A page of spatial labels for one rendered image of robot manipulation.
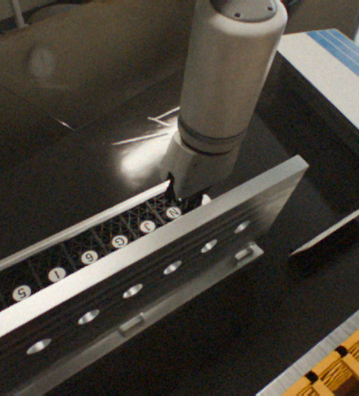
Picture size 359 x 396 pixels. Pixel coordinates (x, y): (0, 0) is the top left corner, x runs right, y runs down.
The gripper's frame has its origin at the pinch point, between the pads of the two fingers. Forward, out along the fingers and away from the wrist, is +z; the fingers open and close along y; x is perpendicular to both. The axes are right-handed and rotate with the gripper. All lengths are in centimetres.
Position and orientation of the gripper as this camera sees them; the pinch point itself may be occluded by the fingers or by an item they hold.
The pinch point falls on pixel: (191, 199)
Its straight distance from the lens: 60.4
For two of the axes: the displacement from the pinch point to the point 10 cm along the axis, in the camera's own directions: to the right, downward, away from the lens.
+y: -8.2, 4.2, -3.8
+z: -1.1, 5.4, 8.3
